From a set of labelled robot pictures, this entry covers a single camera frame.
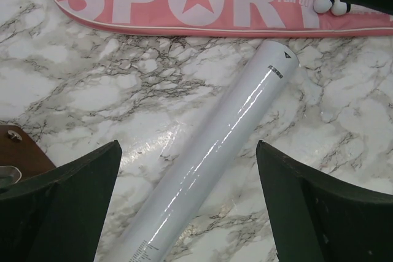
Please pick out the brown wooden metronome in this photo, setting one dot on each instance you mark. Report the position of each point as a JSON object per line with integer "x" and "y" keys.
{"x": 21, "y": 158}

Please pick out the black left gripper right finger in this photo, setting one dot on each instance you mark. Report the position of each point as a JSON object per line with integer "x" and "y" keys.
{"x": 316, "y": 217}

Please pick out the pink racket bag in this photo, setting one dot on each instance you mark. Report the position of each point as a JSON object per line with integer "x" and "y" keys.
{"x": 223, "y": 18}

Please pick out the white shuttlecock tube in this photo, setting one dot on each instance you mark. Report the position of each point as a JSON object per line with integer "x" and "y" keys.
{"x": 183, "y": 189}

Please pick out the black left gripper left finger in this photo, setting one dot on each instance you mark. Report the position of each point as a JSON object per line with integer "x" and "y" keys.
{"x": 59, "y": 215}

